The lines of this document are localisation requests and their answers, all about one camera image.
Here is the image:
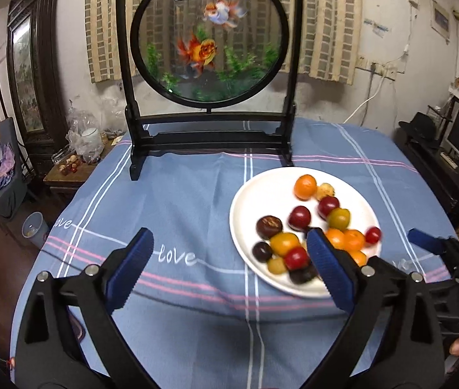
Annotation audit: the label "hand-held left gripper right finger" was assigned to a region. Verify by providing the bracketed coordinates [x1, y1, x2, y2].
[306, 227, 446, 373]

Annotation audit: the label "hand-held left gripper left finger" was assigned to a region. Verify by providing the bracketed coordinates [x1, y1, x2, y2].
[11, 227, 155, 373]

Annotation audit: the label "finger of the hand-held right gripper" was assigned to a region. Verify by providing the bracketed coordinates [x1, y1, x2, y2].
[407, 228, 459, 281]

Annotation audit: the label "dark brown fruit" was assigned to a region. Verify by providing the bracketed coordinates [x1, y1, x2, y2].
[289, 265, 319, 285]
[252, 242, 273, 263]
[256, 216, 283, 240]

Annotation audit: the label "bright red fruit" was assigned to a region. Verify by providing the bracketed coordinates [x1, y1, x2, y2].
[284, 247, 310, 271]

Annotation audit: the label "yellow green fruit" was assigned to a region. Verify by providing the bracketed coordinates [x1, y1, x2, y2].
[327, 207, 351, 231]

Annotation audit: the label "large orange fruit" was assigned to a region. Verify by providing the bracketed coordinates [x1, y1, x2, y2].
[270, 232, 302, 257]

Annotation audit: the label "small yellow fruit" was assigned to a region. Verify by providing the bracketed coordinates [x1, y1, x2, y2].
[267, 256, 287, 276]

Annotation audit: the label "dark red plum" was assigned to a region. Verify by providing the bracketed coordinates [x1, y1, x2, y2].
[288, 205, 312, 230]
[317, 195, 340, 219]

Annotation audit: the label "pale tan fruit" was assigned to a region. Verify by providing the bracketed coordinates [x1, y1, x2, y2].
[315, 183, 336, 201]

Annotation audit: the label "white plate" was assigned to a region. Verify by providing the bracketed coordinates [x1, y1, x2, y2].
[229, 167, 383, 298]

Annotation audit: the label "black side desk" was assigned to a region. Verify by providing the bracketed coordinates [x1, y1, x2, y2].
[395, 119, 459, 228]

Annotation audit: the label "blue striped tablecloth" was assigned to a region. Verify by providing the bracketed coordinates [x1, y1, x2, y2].
[8, 117, 459, 389]

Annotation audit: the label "pale waste bin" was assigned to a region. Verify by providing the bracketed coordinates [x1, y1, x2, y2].
[21, 211, 49, 250]

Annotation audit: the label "small wooden side table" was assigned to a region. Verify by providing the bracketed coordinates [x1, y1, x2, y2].
[43, 136, 127, 203]

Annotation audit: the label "black hat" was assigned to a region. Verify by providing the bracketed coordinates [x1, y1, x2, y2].
[398, 111, 441, 148]

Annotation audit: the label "group of small nuts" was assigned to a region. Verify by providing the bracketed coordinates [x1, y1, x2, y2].
[58, 153, 85, 176]

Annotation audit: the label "white jar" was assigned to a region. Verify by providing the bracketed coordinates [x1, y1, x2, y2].
[81, 127, 102, 150]

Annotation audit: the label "grey chair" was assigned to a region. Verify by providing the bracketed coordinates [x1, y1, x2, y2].
[0, 117, 29, 219]

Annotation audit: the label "clear plastic bags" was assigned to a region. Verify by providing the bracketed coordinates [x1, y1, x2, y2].
[65, 97, 106, 165]

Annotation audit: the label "purple cloth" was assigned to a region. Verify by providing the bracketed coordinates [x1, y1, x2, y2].
[0, 144, 16, 192]

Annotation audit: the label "striped curtain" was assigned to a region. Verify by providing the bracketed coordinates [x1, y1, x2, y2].
[85, 0, 363, 87]

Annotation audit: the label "round goldfish screen with stand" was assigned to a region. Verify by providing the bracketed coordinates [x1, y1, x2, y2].
[116, 0, 305, 182]

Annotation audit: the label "white cable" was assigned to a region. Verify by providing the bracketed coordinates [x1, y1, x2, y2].
[343, 75, 388, 124]

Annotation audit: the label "white wall power strip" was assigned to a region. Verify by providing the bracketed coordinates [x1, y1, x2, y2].
[355, 57, 398, 77]

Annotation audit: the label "framed wall picture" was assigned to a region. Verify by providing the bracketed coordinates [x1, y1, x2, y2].
[431, 0, 452, 43]

